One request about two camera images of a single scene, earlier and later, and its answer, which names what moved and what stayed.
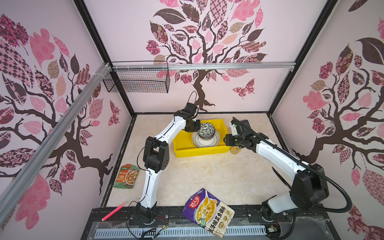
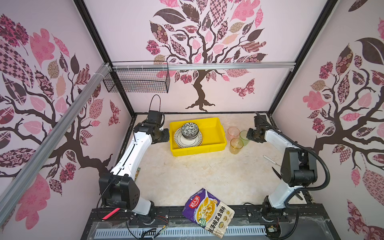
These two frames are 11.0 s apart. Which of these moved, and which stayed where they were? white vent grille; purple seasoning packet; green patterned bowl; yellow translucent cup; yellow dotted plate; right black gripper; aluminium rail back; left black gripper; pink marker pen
Moved: left black gripper; yellow dotted plate; green patterned bowl; right black gripper
Stayed: purple seasoning packet; aluminium rail back; white vent grille; pink marker pen; yellow translucent cup
